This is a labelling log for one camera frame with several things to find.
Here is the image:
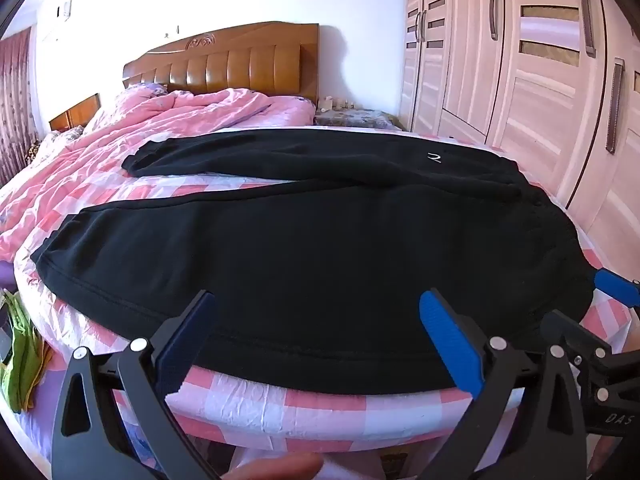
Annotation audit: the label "floral covered nightstand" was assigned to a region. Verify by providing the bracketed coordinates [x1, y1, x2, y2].
[314, 107, 408, 132]

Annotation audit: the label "pink quilt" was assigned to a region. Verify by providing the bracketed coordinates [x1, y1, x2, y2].
[0, 86, 317, 261]

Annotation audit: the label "dark red patterned curtain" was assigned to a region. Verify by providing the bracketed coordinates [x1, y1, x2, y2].
[0, 27, 38, 186]

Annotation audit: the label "person's left hand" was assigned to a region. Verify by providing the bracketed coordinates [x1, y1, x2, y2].
[222, 452, 323, 480]

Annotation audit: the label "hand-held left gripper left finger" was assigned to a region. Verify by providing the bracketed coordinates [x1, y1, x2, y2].
[50, 290, 221, 480]

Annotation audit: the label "pink checked bed sheet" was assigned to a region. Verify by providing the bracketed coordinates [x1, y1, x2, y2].
[10, 125, 640, 480]

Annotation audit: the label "wooden headboard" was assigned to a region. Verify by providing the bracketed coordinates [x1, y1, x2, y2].
[122, 21, 321, 106]

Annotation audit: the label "wooden nightstand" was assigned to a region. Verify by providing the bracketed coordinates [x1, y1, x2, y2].
[48, 92, 102, 132]

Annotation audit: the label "black pants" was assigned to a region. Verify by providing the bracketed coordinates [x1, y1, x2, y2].
[31, 127, 593, 396]

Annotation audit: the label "purple cloth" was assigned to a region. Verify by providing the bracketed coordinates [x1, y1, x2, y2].
[0, 259, 36, 291]

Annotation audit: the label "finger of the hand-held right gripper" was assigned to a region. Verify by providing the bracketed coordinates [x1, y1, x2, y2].
[590, 266, 640, 311]
[540, 310, 613, 357]

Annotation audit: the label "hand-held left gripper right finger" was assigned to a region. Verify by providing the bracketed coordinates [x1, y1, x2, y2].
[419, 287, 596, 480]

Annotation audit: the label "pale wooden wardrobe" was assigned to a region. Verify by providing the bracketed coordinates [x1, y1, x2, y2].
[400, 0, 640, 241]

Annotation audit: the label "green cloth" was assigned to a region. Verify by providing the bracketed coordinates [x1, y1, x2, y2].
[0, 287, 53, 413]

